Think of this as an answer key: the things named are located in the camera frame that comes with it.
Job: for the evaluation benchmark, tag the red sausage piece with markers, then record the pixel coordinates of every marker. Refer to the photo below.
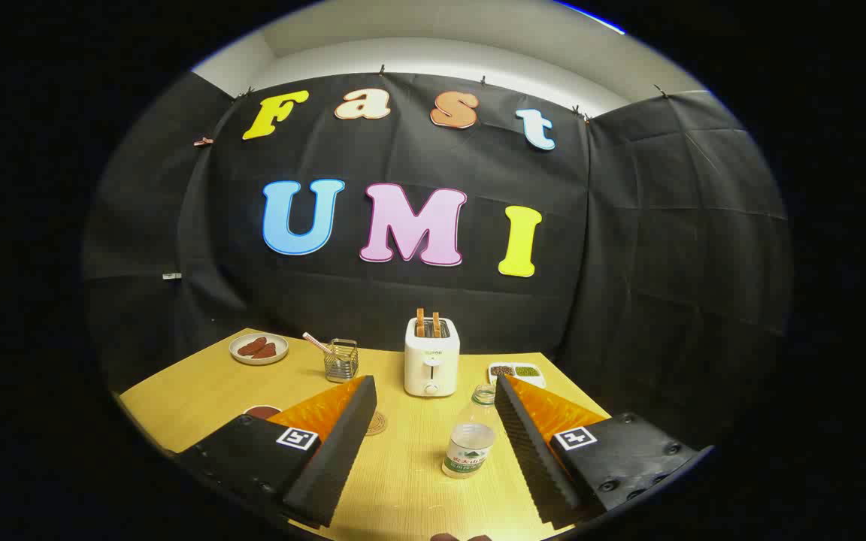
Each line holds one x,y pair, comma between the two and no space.
266,351
251,346

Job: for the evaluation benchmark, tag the white divided bean dish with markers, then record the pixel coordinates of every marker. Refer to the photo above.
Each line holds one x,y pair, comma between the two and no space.
516,371

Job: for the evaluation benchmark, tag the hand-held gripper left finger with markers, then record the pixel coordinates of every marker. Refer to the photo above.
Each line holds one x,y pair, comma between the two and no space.
331,458

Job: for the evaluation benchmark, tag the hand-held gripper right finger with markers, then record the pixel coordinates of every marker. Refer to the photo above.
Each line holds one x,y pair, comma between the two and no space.
534,458

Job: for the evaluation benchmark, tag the round wooden coaster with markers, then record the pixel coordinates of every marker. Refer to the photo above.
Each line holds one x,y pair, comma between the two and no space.
377,423

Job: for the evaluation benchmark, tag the white toaster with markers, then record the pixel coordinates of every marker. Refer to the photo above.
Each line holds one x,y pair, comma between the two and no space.
431,364

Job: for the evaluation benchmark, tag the wooden table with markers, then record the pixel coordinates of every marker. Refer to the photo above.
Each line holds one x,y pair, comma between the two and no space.
200,391

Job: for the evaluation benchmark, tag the white round plate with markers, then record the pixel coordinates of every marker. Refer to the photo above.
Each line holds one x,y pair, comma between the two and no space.
240,356

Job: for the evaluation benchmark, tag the clear plastic juice bottle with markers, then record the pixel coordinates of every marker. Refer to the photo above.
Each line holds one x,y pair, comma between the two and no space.
469,443

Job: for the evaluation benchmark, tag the black backdrop cloth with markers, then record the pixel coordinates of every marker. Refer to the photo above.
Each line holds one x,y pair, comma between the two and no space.
628,263

